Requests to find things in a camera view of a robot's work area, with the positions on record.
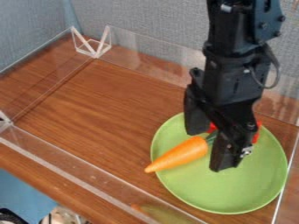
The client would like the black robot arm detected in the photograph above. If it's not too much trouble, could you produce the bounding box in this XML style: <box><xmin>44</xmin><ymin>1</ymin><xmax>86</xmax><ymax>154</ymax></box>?
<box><xmin>183</xmin><ymin>0</ymin><xmax>286</xmax><ymax>172</ymax></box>

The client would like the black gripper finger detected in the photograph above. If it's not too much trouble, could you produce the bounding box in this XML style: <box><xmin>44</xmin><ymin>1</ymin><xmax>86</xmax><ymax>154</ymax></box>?
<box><xmin>210</xmin><ymin>132</ymin><xmax>254</xmax><ymax>172</ymax></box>
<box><xmin>183</xmin><ymin>86</ymin><xmax>211</xmax><ymax>136</ymax></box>

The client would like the orange toy carrot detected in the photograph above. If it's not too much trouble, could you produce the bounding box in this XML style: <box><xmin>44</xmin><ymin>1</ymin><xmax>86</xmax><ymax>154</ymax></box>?
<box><xmin>145</xmin><ymin>131</ymin><xmax>218</xmax><ymax>173</ymax></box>

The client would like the green round plate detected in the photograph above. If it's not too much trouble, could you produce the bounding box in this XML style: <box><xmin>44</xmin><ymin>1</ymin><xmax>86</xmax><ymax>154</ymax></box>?
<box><xmin>150</xmin><ymin>112</ymin><xmax>290</xmax><ymax>215</ymax></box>

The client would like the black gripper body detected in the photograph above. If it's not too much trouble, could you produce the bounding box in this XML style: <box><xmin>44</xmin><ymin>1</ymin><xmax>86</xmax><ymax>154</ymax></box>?
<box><xmin>187</xmin><ymin>47</ymin><xmax>271</xmax><ymax>137</ymax></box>

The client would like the clear acrylic barrier wall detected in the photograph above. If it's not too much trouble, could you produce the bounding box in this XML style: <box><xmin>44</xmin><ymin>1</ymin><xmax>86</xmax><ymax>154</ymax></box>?
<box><xmin>0</xmin><ymin>27</ymin><xmax>299</xmax><ymax>224</ymax></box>

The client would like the red rectangular block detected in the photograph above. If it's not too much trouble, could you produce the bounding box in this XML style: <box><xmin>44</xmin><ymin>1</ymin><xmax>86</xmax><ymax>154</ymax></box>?
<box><xmin>206</xmin><ymin>123</ymin><xmax>259</xmax><ymax>144</ymax></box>

